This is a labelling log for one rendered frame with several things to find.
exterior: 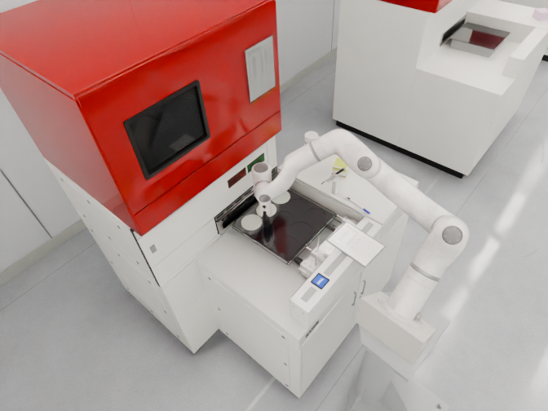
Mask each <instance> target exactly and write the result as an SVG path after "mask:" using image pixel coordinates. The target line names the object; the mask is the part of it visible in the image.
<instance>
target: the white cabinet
mask: <svg viewBox="0 0 548 411"><path fill-rule="evenodd" d="M408 218H409V216H408V215H407V214H406V213H403V214H402V216H401V217H400V218H399V219H398V221H397V222H396V223H395V225H394V226H393V227H392V228H391V230H390V231H389V232H388V233H387V234H386V235H385V236H384V237H383V239H382V240H381V241H380V242H381V243H382V244H384V245H385V246H386V248H385V249H384V250H383V251H382V252H381V253H380V254H379V255H378V256H377V257H376V258H375V259H374V260H373V261H372V262H371V263H370V264H369V265H368V266H367V267H363V266H360V268H359V269H358V270H357V271H356V273H355V274H354V275H353V276H352V277H351V279H350V280H349V281H348V282H347V283H346V284H345V285H344V286H343V288H342V289H341V290H340V292H339V293H338V294H337V295H336V297H335V298H334V299H333V300H332V302H331V303H330V304H329V305H328V307H327V308H326V309H325V310H324V311H323V312H322V313H321V314H320V316H319V317H318V318H317V319H316V321H315V322H314V323H313V324H312V326H311V327H310V328H309V329H308V331H307V332H306V333H305V334H304V335H303V336H302V337H301V338H300V340H297V339H296V338H294V337H293V336H292V335H291V334H289V333H288V332H287V331H285V330H284V329H282V328H281V327H280V326H279V325H278V324H277V323H275V322H274V321H273V320H271V319H270V318H269V317H267V316H266V315H265V314H263V313H262V312H261V311H260V310H259V309H258V308H256V307H255V306H254V305H252V304H251V303H249V302H248V301H247V300H246V299H244V298H243V297H241V296H240V295H239V294H238V293H237V292H236V291H234V290H233V289H232V288H230V287H229V286H228V285H226V284H225V283H224V282H222V281H221V280H220V279H219V278H218V277H217V276H215V275H214V274H213V273H211V272H210V271H208V270H207V269H206V268H205V267H203V266H202V265H200V264H199V262H197V261H196V262H197V266H198V269H199V272H200V274H201V278H202V280H203V283H204V286H205V290H206V293H207V295H208V298H209V300H210V304H211V306H212V309H213V312H214V316H215V319H216V321H217V324H218V327H219V329H220V330H221V331H222V332H223V333H224V334H226V335H227V336H228V337H229V338H230V339H231V340H232V341H233V342H234V343H235V344H237V345H238V346H239V347H240V348H241V349H243V350H244V351H245V352H246V353H247V354H248V355H250V356H251V357H252V358H253V359H254V360H256V361H257V362H258V363H259V364H260V365H262V366H263V367H264V368H265V369H266V370H267V371H268V372H269V373H270V374H271V375H272V376H274V377H275V378H276V379H277V380H278V381H279V382H281V383H282V384H283V385H284V386H285V387H287V388H288V389H289V390H290V391H291V392H293V393H294V394H295V395H296V396H297V397H298V398H300V397H301V396H302V394H303V393H304V392H305V390H306V389H307V388H308V387H309V386H310V384H311V383H312V381H313V380H314V379H315V377H316V376H317V374H318V373H319V372H320V371H321V370H322V368H323V367H324V366H325V364H326V363H327V361H328V360H329V358H330V357H331V356H332V355H333V354H334V352H335V351H336V350H337V348H338V347H339V345H340V344H341V343H342V342H343V340H344V339H345V337H346V336H347V335H348V334H349V333H350V331H351V330H352V328H353V327H354V326H355V324H356V317H357V310H358V308H359V305H360V298H363V297H365V296H368V295H371V294H375V293H377V292H380V291H381V290H382V288H383V287H384V286H385V284H386V283H387V282H388V281H389V280H390V277H391V273H392V269H393V267H394V264H395V261H396V256H397V254H398V251H399V248H400V243H401V240H402V237H403V235H404V230H405V227H406V224H407V222H408Z"/></svg>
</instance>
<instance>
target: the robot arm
mask: <svg viewBox="0 0 548 411"><path fill-rule="evenodd" d="M334 154H336V155H338V156H339V157H340V158H341V159H342V160H343V161H344V162H345V163H346V164H347V166H348V167H349V168H350V169H352V170H353V171H354V172H355V173H356V174H357V175H359V176H360V177H362V178H365V179H366V180H367V181H369V182H370V183H371V184H372V185H373V186H374V187H375V188H376V189H377V190H378V191H379V192H380V193H382V194H383V195H384V196H385V197H386V198H387V199H389V200H390V201H391V202H392V203H394V204H395V205H396V206H398V207H399V208H400V209H401V210H403V211H404V212H405V213H406V214H407V215H408V216H409V217H411V218H412V219H413V220H415V221H416V222H417V223H418V224H419V225H421V226H422V227H423V228H424V229H425V230H426V231H427V232H428V233H429V234H430V235H429V237H428V238H427V239H426V241H425V242H424V244H423V245H422V247H421V248H420V249H419V251H418V252H417V253H416V254H415V256H414V258H413V260H412V262H411V263H410V265H409V266H408V268H407V269H406V271H405V273H404V275H403V276H402V277H401V279H400V281H399V283H398V284H397V286H396V287H395V289H394V290H393V292H392V294H391V296H390V298H388V297H386V296H379V297H378V303H379V304H380V305H381V306H382V308H383V309H385V310H386V311H387V312H388V313H389V314H391V315H392V316H394V317H395V318H396V319H397V320H400V321H401V322H403V323H405V324H407V325H409V326H412V327H414V328H417V329H421V327H423V322H422V318H423V315H421V314H420V313H421V312H420V311H421V310H422V308H423V306H424V305H425V303H426V301H427V300H428V299H429V297H430V296H431V294H432V292H433V290H434V289H435V287H436V286H437V284H438V283H439V281H440V279H441V278H442V276H443V275H444V273H445V272H446V270H447V269H448V268H449V267H450V265H451V264H452V263H453V262H454V261H455V260H456V259H457V257H458V256H459V255H460V254H461V252H462V251H463V250H464V249H465V247H466V244H467V242H468V241H469V237H470V232H469V228H468V227H467V225H466V224H465V223H464V222H463V221H462V220H461V219H459V218H458V217H457V216H455V215H453V214H451V213H450V212H448V211H447V210H445V209H444V208H442V207H441V206H440V205H438V204H436V203H435V202H434V201H433V200H432V199H430V198H429V197H428V196H426V195H425V194H424V193H423V192H421V191H420V190H419V189H417V188H416V187H415V186H413V185H412V184H411V183H410V182H409V181H408V180H407V179H405V178H404V177H403V176H401V175H400V174H399V173H397V172H396V171H395V170H393V169H392V168H391V167H390V166H389V165H388V164H386V163H385V162H384V161H382V160H381V159H380V158H379V157H377V156H376V155H375V154H374V153H373V152H372V151H371V150H370V149H369V148H368V147H367V146H365V145H364V144H363V143H362V142H361V141H360V140H359V139H357V138H356V137H355V136H354V135H353V134H352V133H350V132H349V131H347V130H344V129H335V130H332V131H330V132H328V133H326V134H324V135H322V136H321V137H319V138H317V139H314V140H313V141H311V142H310V143H308V144H305V145H304V146H302V147H301V148H299V149H297V150H295V151H293V152H292V153H290V154H289V155H287V156H286V157H285V160H284V163H283V166H282V169H281V172H280V173H279V174H278V176H277V177H276V178H275V179H274V180H273V181H272V168H271V167H270V165H268V164H267V163H265V162H259V163H256V164H255V165H253V166H252V169H251V172H252V179H253V185H254V195H255V197H256V199H257V200H258V201H259V209H260V214H261V216H263V221H270V216H271V215H272V203H271V200H273V199H275V198H277V197H279V196H280V195H282V194H283V193H285V192H286V191H287V190H288V189H289V188H290V187H291V185H292V184H293V182H294V180H295V178H296V176H297V174H298V173H299V172H300V171H302V170H305V169H306V168H308V167H310V166H313V165H315V164H316V163H318V162H320V161H323V160H324V159H326V158H327V157H330V156H332V155H334Z"/></svg>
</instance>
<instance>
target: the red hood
mask: <svg viewBox="0 0 548 411"><path fill-rule="evenodd" d="M0 88H1V89H2V92H3V93H4V95H5V96H6V97H7V99H8V101H9V102H10V104H11V106H12V107H13V109H14V110H15V112H16V114H17V115H18V117H19V119H20V120H21V121H22V123H23V125H24V127H25V128H26V130H27V131H28V133H29V134H30V136H31V138H32V139H33V141H34V143H35V144H36V145H37V147H38V149H39V151H40V152H41V154H42V155H43V157H45V158H46V159H47V160H48V161H49V162H50V163H51V164H52V165H54V166H55V167H56V168H58V169H59V170H60V171H61V172H63V173H64V174H65V175H67V176H68V177H69V178H70V179H71V180H72V181H73V182H74V183H76V184H77V185H78V186H79V187H81V188H82V189H83V190H85V191H86V192H87V193H88V194H90V195H91V196H92V197H94V198H95V199H96V200H97V201H98V202H99V203H100V204H101V205H103V206H104V207H105V208H106V209H108V210H109V211H110V212H112V213H113V214H114V215H115V216H117V217H118V218H119V219H120V220H121V221H122V222H123V223H125V224H126V225H127V226H128V227H130V228H131V229H132V230H133V231H135V232H136V233H137V234H139V235H140V236H143V235H144V234H145V233H147V232H148V231H150V230H151V229H152V228H154V227H155V226H156V225H158V224H159V223H160V222H161V221H162V220H164V219H165V218H167V217H168V216H169V215H171V214H172V213H174V212H175V211H176V210H177V209H178V208H179V207H181V206H182V205H184V204H185V203H186V202H188V201H189V200H191V199H192V198H193V197H195V196H196V195H197V194H198V193H199V192H201V191H202V190H203V189H205V188H206V187H208V186H209V185H210V184H212V183H213V182H214V181H215V180H216V179H218V178H219V177H220V176H222V175H223V174H225V173H226V172H227V171H229V170H230V169H231V168H233V167H234V166H235V165H236V164H238V163H239V162H240V161H242V160H243V159H244V158H246V157H247V156H249V155H250V154H251V153H252V152H253V151H255V150H256V149H257V148H259V147H260V146H261V145H263V144H264V143H266V142H267V141H268V140H269V139H270V138H272V137H273V136H274V135H276V134H277V133H279V132H280V131H281V96H280V78H279V59H278V41H277V22H276V0H37V1H34V2H30V3H27V4H25V5H23V6H20V7H16V8H13V9H10V10H8V11H4V12H2V13H0Z"/></svg>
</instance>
